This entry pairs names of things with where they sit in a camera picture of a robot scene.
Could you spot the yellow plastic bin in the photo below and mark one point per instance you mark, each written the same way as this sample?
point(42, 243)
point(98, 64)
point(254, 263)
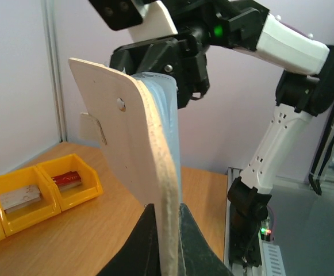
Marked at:
point(53, 201)

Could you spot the right circuit board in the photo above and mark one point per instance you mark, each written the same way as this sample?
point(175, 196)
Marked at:
point(266, 231)

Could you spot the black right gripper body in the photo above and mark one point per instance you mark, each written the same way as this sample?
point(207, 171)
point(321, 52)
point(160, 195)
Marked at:
point(181, 56)

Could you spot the grey slotted cable duct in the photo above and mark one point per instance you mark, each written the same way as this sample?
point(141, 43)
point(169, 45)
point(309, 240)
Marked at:
point(273, 260)

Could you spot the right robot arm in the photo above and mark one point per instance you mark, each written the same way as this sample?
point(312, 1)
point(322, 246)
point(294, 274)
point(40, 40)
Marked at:
point(303, 91)

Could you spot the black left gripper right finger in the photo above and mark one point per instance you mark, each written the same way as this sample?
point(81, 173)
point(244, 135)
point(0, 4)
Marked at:
point(195, 257)

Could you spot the red card in bin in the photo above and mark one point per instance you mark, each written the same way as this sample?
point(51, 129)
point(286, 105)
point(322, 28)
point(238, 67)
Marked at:
point(67, 181)

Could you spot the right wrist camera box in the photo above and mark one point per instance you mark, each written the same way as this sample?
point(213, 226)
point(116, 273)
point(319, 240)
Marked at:
point(144, 20)

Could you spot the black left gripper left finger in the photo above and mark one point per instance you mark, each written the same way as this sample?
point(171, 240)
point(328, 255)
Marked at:
point(140, 253)

